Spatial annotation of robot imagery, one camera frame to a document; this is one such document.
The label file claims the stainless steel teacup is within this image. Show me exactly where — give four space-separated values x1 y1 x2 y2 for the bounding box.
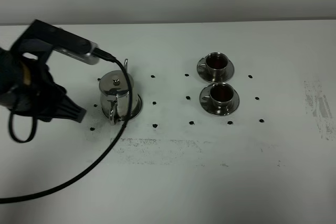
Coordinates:
200 83 234 108
197 52 228 77

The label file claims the black left camera cable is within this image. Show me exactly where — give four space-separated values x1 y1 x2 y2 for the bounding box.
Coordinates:
0 47 133 204

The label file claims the far stainless steel saucer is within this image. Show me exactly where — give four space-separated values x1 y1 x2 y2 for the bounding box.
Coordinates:
196 56 235 83

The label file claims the stainless steel saucer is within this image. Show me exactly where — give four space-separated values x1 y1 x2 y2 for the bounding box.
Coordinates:
196 56 235 83
199 85 240 116

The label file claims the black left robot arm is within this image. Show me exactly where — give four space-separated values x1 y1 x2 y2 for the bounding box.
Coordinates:
1 47 86 123

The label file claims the near stainless steel saucer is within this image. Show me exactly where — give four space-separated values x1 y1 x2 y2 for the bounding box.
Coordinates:
199 85 240 116

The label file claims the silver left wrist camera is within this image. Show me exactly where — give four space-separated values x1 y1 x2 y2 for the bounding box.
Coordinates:
54 41 99 65

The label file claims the stainless steel teapot coaster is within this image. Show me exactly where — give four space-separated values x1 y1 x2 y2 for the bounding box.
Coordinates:
100 93 142 124

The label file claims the near stainless steel teacup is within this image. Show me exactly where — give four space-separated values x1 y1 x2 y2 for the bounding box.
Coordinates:
200 83 234 108

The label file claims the far stainless steel teacup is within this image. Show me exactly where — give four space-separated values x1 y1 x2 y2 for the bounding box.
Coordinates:
197 52 228 77

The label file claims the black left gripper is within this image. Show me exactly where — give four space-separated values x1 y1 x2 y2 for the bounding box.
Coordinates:
5 53 87 123

